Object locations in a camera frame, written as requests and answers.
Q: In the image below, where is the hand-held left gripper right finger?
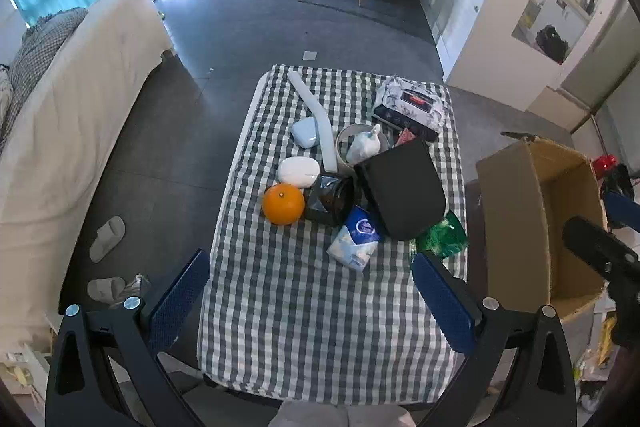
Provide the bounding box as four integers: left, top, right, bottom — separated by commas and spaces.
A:
411, 251, 578, 427

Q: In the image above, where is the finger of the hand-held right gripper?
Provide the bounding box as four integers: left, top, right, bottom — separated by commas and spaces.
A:
602, 191, 640, 230

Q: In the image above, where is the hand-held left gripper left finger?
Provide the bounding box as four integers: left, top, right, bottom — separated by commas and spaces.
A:
45, 248, 212, 427

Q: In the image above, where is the brown cardboard box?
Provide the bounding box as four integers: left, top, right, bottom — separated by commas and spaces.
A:
475, 133, 610, 320

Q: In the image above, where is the white oval case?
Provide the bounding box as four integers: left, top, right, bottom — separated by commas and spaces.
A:
276, 156, 321, 186

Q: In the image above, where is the floral printed package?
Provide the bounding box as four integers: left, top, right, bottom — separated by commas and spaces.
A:
371, 75, 448, 142

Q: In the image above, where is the black fabric container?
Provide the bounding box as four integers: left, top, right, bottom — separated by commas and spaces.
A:
354, 138, 447, 242

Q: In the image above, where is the red plastic object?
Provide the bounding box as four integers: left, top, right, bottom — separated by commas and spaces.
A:
592, 154, 618, 180

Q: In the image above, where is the green snack packet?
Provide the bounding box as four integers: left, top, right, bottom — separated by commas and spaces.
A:
415, 210, 469, 260

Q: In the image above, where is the grey slipper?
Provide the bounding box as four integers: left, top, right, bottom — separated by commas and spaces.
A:
86, 277, 127, 303
89, 215, 126, 264

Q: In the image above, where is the blue white tissue pack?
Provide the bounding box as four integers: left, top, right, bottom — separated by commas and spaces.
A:
327, 205, 382, 273

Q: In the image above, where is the grey white checkered tablecloth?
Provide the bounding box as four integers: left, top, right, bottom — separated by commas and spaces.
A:
197, 64, 468, 408

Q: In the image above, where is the orange fruit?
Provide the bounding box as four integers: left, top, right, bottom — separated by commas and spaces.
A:
262, 183, 306, 226

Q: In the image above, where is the dark jar in black wrap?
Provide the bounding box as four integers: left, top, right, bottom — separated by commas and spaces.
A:
303, 174, 356, 227

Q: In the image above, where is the grey stool cushion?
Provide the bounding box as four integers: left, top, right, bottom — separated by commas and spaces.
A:
270, 402, 416, 427

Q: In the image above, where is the white plastic bottle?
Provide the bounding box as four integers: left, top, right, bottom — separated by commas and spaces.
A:
346, 124, 383, 166

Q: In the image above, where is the black bag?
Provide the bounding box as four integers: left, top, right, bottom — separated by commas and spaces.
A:
535, 25, 570, 62

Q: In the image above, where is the wide tape roll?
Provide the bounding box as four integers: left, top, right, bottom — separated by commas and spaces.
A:
335, 123, 391, 175

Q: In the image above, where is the beige sofa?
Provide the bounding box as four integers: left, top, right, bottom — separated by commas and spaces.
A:
0, 0, 173, 348

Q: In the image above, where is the light blue earbuds case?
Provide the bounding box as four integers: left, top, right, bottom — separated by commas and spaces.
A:
291, 117, 321, 150

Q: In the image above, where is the light blue foam tube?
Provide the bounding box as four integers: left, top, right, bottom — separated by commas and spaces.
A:
286, 71, 340, 174

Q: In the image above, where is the grey checked blanket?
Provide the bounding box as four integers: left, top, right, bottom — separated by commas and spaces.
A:
0, 7, 90, 142

